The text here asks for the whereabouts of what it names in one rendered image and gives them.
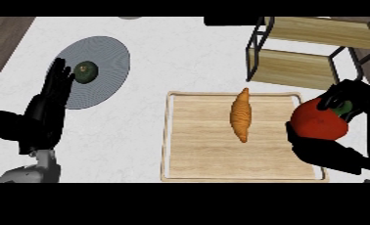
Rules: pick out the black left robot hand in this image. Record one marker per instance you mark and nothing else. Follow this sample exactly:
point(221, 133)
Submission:
point(45, 111)

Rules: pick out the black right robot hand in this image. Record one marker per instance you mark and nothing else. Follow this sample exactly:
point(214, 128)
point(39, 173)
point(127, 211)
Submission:
point(328, 152)

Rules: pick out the red bell pepper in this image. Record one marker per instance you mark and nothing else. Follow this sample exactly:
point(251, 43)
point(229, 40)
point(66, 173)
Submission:
point(319, 122)

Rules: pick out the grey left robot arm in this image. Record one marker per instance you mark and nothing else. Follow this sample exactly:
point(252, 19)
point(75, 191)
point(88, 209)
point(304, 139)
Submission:
point(33, 171)

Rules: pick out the wooden tray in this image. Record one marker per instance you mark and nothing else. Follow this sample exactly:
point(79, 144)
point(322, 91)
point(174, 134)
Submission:
point(241, 137)

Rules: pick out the dark green avocado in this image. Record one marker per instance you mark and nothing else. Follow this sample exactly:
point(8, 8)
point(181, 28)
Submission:
point(87, 71)

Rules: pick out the grey round placemat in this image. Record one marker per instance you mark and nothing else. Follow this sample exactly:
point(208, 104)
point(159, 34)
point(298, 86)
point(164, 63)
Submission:
point(97, 69)

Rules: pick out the brown wooden cabinet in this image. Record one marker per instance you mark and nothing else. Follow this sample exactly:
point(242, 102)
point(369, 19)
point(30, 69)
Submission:
point(13, 38)

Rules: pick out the grey round object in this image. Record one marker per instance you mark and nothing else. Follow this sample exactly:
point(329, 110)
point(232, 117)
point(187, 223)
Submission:
point(131, 17)

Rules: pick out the wooden tiered shelf black frame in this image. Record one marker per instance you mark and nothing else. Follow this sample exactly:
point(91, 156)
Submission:
point(304, 53)

